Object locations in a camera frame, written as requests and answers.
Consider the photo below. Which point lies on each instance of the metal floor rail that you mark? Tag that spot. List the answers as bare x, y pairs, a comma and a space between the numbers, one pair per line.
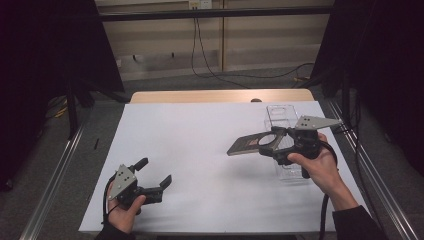
50, 190
383, 190

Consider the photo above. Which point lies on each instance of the clear plastic storage box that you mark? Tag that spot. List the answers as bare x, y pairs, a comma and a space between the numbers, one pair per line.
282, 113

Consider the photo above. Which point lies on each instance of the dark patterned phone case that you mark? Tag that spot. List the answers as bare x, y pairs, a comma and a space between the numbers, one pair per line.
246, 144

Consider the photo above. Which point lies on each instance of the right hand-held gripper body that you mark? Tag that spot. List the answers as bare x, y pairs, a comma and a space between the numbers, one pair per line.
310, 141

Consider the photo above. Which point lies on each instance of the black curtain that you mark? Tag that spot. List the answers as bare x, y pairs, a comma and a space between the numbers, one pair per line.
40, 66
383, 66

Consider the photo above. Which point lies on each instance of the white table board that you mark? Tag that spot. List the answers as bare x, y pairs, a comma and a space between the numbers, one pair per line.
206, 186

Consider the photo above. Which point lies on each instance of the light wooden table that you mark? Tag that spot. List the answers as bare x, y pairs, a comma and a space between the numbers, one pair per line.
200, 96

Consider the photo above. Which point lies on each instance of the person's left hand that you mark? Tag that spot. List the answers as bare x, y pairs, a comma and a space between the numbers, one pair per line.
123, 218

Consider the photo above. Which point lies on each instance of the black horizontal metal bar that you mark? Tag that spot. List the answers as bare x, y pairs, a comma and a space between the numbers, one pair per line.
206, 13

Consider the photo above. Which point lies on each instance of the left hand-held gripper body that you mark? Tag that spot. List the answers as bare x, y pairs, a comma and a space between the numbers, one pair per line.
123, 183

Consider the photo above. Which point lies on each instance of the white wall outlet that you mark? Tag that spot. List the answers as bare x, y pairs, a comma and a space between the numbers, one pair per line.
200, 4

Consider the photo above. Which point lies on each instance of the person's right hand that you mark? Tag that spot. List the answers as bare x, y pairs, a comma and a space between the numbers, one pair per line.
321, 170

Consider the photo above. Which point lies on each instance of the black stand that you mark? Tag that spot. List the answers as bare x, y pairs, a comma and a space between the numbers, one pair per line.
346, 103
71, 110

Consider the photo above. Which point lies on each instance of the small black floor object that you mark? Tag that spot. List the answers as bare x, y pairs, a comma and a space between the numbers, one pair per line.
96, 144

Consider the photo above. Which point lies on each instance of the dark round table grommet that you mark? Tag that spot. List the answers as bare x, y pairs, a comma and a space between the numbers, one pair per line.
256, 100

